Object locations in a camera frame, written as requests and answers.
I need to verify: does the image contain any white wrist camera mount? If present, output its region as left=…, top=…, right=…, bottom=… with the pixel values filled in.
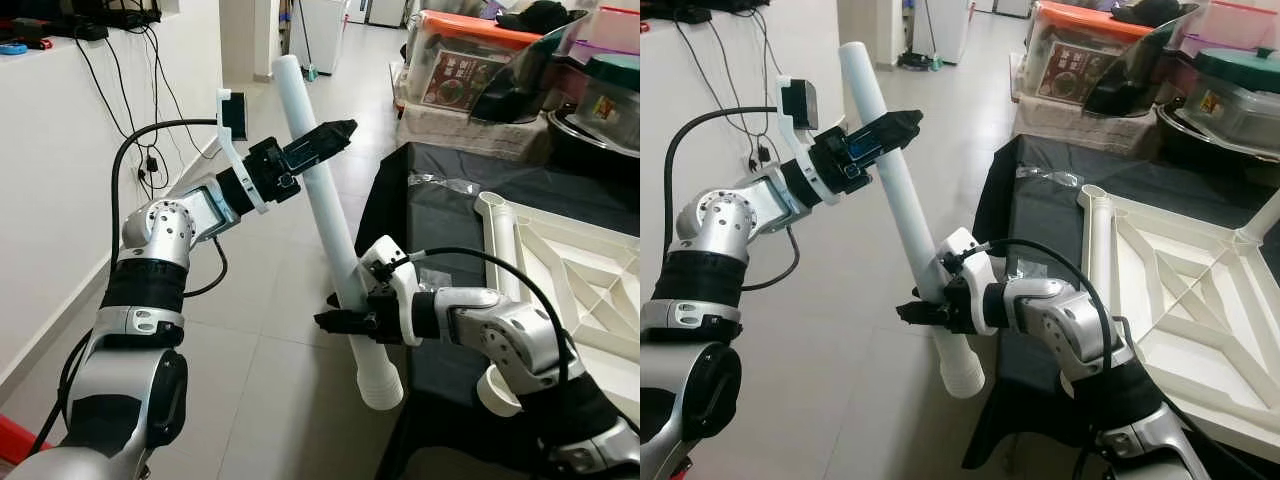
left=935, top=228, right=1006, bottom=336
left=215, top=88, right=271, bottom=216
left=775, top=75, right=836, bottom=206
left=358, top=235, right=421, bottom=346

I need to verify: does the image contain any clear plastic storage box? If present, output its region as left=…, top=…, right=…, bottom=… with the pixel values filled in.
left=1180, top=75, right=1280, bottom=151
left=570, top=75, right=640, bottom=151

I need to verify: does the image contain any black tablecloth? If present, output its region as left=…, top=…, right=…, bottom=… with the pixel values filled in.
left=355, top=140, right=640, bottom=480
left=960, top=133, right=1280, bottom=480

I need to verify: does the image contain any orange lidded storage box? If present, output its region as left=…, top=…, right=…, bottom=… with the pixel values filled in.
left=405, top=10, right=546, bottom=116
left=1020, top=0, right=1156, bottom=106

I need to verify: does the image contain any black bag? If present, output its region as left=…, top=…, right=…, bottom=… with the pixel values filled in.
left=1085, top=10, right=1206, bottom=116
left=470, top=15, right=591, bottom=123

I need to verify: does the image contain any black wire basket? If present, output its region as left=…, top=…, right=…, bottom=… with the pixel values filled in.
left=640, top=0, right=771, bottom=23
left=55, top=0, right=163, bottom=41

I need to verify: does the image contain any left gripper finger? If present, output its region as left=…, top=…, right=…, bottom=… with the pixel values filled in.
left=280, top=118, right=359, bottom=176
left=845, top=108, right=923, bottom=166

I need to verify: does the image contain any white plastic table leg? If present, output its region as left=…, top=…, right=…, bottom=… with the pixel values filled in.
left=272, top=55, right=404, bottom=411
left=838, top=42, right=986, bottom=399
left=1238, top=188, right=1280, bottom=246

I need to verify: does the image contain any red plastic stool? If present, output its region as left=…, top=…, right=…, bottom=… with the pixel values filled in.
left=0, top=415, right=46, bottom=466

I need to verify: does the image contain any narrow clear tape strip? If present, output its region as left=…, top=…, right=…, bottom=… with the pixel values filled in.
left=1015, top=165, right=1086, bottom=189
left=410, top=172, right=481, bottom=196

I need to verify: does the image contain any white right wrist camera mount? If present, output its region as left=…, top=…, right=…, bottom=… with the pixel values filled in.
left=935, top=228, right=1006, bottom=336
left=358, top=235, right=421, bottom=346

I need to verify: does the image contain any green round lid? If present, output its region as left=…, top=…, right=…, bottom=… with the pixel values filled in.
left=590, top=55, right=640, bottom=86
left=1195, top=48, right=1280, bottom=93

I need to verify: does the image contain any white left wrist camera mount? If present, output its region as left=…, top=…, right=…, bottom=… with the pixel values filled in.
left=215, top=88, right=271, bottom=216
left=775, top=75, right=836, bottom=206

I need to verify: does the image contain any pink translucent storage box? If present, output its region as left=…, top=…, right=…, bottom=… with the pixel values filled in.
left=1170, top=0, right=1280, bottom=56
left=570, top=5, right=640, bottom=61

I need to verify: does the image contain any white upturned children table top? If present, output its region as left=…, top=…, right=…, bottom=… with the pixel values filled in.
left=472, top=190, right=640, bottom=421
left=1075, top=183, right=1280, bottom=461

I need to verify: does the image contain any white appliance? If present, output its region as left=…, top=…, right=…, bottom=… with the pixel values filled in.
left=295, top=0, right=351, bottom=71
left=910, top=0, right=973, bottom=63

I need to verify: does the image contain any black wall power cable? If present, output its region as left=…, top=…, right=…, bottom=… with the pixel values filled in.
left=70, top=20, right=216, bottom=201
left=675, top=15, right=791, bottom=171

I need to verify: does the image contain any black wok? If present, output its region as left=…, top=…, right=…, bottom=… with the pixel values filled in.
left=545, top=105, right=640, bottom=181
left=1155, top=100, right=1280, bottom=171

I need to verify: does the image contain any beige cloth covered bench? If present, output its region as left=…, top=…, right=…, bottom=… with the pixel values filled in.
left=1010, top=90, right=1166, bottom=156
left=395, top=100, right=561, bottom=166

